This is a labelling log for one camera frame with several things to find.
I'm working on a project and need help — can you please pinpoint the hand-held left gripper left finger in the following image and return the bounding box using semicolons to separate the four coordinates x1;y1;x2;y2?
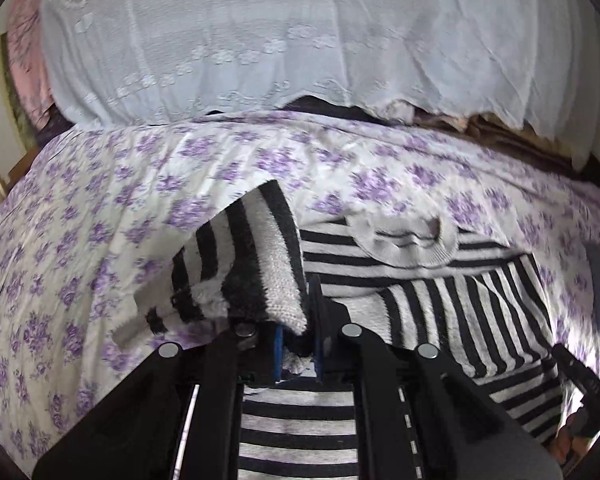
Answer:
32;324;286;480

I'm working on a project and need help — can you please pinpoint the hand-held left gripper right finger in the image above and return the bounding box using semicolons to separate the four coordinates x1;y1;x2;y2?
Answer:
307;274;565;480

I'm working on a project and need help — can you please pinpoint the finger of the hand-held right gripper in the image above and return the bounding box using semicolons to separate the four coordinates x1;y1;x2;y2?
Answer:
551;344;600;438

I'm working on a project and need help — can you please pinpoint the black white striped sweater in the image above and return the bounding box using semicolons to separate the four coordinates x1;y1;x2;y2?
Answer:
112;180;566;480

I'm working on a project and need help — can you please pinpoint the person's right hand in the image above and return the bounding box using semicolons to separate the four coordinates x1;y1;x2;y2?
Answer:
554;407;593;468

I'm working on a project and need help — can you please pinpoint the purple floral bed sheet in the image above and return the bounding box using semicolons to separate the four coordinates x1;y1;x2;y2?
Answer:
0;110;600;476

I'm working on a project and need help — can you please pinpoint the black knitted cloth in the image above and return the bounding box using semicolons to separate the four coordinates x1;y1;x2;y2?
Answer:
280;94;376;122

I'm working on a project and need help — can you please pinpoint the pale folded cloth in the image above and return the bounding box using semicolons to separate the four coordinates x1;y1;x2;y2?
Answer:
387;100;421;125

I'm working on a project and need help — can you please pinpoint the white lace cover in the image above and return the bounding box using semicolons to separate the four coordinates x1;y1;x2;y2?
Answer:
39;0;600;142

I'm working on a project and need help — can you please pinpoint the pink cloth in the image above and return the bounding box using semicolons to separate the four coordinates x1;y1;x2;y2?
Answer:
7;0;71;128

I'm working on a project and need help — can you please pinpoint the dark ornate frame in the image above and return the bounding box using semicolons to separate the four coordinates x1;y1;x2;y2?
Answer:
0;30;38;173

